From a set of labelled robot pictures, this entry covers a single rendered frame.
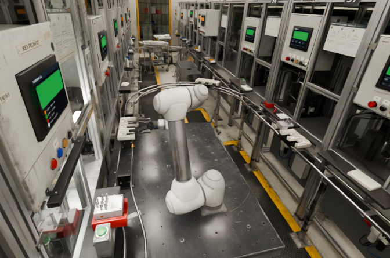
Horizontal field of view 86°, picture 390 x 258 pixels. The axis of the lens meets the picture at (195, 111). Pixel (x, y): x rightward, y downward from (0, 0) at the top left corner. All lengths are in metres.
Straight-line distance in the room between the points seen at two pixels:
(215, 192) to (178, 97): 0.64
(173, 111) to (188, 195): 0.50
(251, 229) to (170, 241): 0.50
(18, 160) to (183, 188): 0.86
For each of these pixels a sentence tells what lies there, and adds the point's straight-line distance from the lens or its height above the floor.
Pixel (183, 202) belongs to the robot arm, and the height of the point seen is 0.89.
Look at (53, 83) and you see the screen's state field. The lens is 0.82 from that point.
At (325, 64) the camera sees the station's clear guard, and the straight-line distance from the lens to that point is 2.10.
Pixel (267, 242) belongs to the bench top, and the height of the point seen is 0.68.
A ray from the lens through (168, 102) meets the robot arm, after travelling 1.13.
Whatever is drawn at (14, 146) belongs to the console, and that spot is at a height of 1.59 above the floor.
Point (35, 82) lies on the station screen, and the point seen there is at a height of 1.70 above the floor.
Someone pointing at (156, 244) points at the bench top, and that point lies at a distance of 1.43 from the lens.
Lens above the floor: 1.90
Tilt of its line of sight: 27 degrees down
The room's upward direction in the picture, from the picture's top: 3 degrees clockwise
